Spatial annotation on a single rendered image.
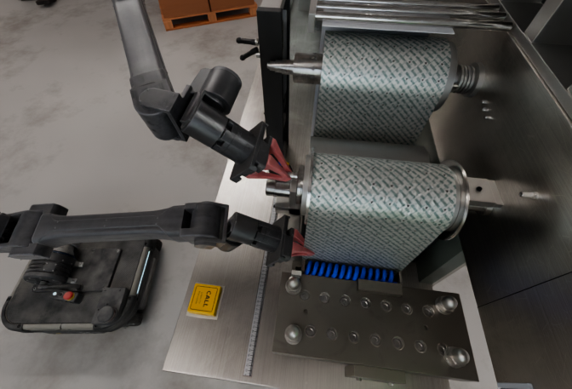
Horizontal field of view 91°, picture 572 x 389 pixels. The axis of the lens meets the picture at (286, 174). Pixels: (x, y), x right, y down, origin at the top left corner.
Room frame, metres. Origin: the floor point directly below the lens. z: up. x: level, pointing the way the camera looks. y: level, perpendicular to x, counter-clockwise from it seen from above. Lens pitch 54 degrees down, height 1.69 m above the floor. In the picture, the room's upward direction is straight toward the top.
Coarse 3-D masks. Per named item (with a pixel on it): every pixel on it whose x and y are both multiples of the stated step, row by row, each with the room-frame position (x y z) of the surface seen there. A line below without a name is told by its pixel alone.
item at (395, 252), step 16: (320, 240) 0.23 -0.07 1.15; (336, 240) 0.23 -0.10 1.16; (352, 240) 0.22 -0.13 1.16; (368, 240) 0.22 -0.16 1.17; (384, 240) 0.22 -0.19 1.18; (400, 240) 0.21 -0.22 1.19; (416, 240) 0.21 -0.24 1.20; (304, 256) 0.24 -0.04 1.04; (320, 256) 0.23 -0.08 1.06; (336, 256) 0.23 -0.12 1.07; (352, 256) 0.22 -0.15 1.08; (368, 256) 0.22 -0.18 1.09; (384, 256) 0.21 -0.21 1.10; (400, 256) 0.21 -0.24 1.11; (416, 256) 0.21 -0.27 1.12
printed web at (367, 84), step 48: (336, 48) 0.51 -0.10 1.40; (384, 48) 0.51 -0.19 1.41; (432, 48) 0.50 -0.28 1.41; (336, 96) 0.47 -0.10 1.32; (384, 96) 0.46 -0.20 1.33; (432, 96) 0.45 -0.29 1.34; (336, 192) 0.25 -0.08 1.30; (384, 192) 0.25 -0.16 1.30; (432, 192) 0.25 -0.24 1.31; (432, 240) 0.21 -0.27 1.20
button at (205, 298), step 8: (200, 288) 0.19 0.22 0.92; (208, 288) 0.19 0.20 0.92; (216, 288) 0.19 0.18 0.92; (192, 296) 0.17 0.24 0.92; (200, 296) 0.17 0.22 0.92; (208, 296) 0.17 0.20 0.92; (216, 296) 0.17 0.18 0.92; (192, 304) 0.15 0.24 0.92; (200, 304) 0.15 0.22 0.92; (208, 304) 0.15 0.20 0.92; (216, 304) 0.16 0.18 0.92; (192, 312) 0.14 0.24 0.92; (200, 312) 0.14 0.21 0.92; (208, 312) 0.13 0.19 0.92
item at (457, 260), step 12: (420, 144) 0.57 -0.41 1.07; (432, 144) 0.52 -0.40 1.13; (432, 156) 0.49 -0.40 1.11; (444, 240) 0.26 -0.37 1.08; (456, 240) 0.24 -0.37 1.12; (432, 252) 0.26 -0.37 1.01; (444, 252) 0.24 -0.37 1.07; (456, 252) 0.22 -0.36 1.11; (420, 264) 0.25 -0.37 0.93; (432, 264) 0.23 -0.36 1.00; (444, 264) 0.21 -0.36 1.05; (456, 264) 0.21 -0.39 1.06; (420, 276) 0.23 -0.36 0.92; (432, 276) 0.21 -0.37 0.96
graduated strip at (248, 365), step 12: (276, 216) 0.42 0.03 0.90; (264, 252) 0.30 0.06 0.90; (264, 264) 0.26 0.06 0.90; (264, 276) 0.23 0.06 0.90; (264, 288) 0.20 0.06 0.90; (252, 324) 0.11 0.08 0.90; (252, 336) 0.09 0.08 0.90; (252, 348) 0.06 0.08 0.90; (252, 360) 0.04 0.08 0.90; (252, 372) 0.01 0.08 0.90
